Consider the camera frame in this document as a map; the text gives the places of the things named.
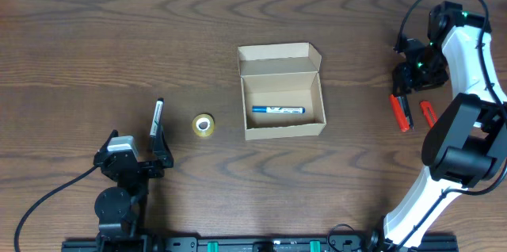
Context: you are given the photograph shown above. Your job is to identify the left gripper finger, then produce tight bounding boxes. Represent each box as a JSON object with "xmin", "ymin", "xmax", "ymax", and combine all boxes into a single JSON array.
[
  {"xmin": 152, "ymin": 124, "xmax": 173, "ymax": 167},
  {"xmin": 98, "ymin": 129, "xmax": 118, "ymax": 153}
]

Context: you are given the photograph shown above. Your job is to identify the red utility knife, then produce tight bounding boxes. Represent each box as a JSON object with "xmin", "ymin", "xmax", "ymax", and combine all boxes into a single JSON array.
[{"xmin": 419, "ymin": 101, "xmax": 437, "ymax": 128}]

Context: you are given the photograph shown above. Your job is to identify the black marker pen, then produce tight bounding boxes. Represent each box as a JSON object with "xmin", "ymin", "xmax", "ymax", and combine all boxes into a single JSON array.
[{"xmin": 149, "ymin": 97, "xmax": 164, "ymax": 152}]

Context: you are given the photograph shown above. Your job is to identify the red stapler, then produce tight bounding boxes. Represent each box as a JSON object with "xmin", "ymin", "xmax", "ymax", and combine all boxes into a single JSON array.
[{"xmin": 389, "ymin": 94, "xmax": 414, "ymax": 132}]

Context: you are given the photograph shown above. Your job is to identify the blue marker pen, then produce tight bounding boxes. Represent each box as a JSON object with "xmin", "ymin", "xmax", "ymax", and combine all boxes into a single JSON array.
[{"xmin": 252, "ymin": 106, "xmax": 306, "ymax": 114}]

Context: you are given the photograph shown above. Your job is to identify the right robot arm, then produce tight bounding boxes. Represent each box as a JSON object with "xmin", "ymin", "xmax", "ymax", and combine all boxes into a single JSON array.
[{"xmin": 372, "ymin": 2, "xmax": 506, "ymax": 251}]

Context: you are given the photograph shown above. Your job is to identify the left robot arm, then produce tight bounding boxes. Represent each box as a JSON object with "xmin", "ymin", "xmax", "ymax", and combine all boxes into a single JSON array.
[{"xmin": 93, "ymin": 125, "xmax": 174, "ymax": 251}]

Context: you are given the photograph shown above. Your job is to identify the yellow tape roll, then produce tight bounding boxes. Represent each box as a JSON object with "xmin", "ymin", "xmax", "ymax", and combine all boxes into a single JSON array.
[{"xmin": 193, "ymin": 113, "xmax": 215, "ymax": 137}]

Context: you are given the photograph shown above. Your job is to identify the open cardboard box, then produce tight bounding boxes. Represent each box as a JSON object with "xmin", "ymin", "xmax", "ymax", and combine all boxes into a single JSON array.
[{"xmin": 238, "ymin": 42, "xmax": 326, "ymax": 140}]

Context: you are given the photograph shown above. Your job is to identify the black mounting rail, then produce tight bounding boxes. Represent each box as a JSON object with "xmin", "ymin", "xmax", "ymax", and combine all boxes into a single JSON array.
[{"xmin": 61, "ymin": 234, "xmax": 459, "ymax": 252}]

